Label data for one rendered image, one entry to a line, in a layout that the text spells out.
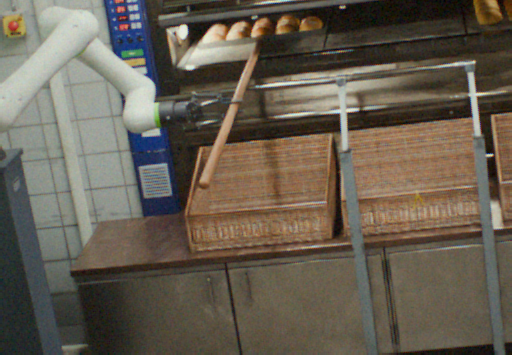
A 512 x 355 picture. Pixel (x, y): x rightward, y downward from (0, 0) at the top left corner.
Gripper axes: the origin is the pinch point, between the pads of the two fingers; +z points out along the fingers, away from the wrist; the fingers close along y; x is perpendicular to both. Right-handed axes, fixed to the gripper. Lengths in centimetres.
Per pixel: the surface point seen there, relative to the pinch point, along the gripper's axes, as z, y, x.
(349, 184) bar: 36, 36, -7
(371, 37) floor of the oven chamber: 47, 1, -85
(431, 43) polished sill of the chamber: 72, 2, -67
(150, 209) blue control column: -53, 58, -66
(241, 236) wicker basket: -8, 56, -19
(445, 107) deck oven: 74, 29, -67
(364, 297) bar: 36, 81, -7
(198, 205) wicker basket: -27, 50, -42
